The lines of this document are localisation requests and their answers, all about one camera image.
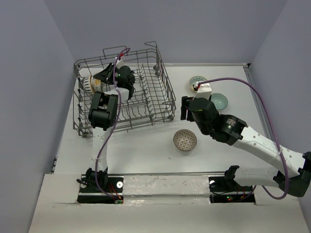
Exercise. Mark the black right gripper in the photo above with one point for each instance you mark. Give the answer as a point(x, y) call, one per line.
point(186, 100)

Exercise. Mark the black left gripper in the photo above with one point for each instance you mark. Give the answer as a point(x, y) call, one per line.
point(105, 75)

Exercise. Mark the orange flower bowl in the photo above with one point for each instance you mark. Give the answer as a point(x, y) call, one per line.
point(97, 85)

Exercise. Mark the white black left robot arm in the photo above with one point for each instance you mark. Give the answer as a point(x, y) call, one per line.
point(109, 89)

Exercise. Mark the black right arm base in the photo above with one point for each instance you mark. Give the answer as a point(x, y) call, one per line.
point(231, 192)

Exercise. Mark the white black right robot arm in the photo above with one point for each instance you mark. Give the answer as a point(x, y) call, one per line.
point(289, 171)

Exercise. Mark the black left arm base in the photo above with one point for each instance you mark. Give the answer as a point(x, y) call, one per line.
point(107, 189)

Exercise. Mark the plain teal bowl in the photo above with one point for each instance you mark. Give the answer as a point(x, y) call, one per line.
point(219, 100)

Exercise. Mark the brown patterned bowl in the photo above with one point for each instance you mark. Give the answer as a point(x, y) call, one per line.
point(185, 140)

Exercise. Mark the teal yellow sun bowl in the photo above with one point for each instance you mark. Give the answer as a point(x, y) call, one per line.
point(193, 81)

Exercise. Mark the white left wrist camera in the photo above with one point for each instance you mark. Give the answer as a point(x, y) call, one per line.
point(118, 63)

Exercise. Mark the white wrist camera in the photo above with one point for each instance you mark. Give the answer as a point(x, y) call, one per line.
point(202, 90)
point(118, 63)

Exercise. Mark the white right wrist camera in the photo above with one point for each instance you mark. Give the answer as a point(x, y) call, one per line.
point(202, 90)

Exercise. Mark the grey wire dish rack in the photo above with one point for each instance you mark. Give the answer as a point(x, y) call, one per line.
point(153, 100)

